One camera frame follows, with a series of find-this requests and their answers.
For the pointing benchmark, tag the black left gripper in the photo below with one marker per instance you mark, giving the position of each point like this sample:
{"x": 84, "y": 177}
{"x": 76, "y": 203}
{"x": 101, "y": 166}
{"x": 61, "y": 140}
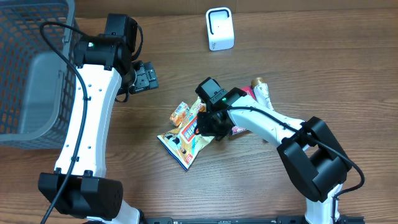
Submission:
{"x": 147, "y": 76}

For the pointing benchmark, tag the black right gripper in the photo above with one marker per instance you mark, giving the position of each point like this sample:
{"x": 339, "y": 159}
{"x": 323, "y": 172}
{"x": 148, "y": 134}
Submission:
{"x": 202, "y": 130}

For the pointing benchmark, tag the red purple snack packet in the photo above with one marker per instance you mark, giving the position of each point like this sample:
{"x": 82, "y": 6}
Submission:
{"x": 236, "y": 129}

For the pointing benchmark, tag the white orange snack bag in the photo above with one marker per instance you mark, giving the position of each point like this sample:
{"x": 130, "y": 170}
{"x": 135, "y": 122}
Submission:
{"x": 181, "y": 142}

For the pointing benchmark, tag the small orange candy pack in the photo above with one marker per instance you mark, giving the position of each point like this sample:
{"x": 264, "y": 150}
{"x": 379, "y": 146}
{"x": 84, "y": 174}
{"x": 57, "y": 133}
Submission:
{"x": 179, "y": 114}

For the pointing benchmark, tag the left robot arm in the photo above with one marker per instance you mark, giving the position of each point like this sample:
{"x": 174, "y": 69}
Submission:
{"x": 106, "y": 66}

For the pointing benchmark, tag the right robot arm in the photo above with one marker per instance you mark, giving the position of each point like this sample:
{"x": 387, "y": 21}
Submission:
{"x": 315, "y": 162}

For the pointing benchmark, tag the white barcode scanner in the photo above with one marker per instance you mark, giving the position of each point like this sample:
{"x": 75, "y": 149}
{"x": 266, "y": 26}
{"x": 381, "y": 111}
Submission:
{"x": 219, "y": 24}

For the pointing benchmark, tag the grey plastic mesh basket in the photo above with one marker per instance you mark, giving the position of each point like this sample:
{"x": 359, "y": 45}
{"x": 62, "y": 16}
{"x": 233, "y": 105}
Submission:
{"x": 37, "y": 88}

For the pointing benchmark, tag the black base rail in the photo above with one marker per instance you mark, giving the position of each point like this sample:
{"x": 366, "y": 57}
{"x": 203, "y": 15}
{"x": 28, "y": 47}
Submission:
{"x": 278, "y": 220}

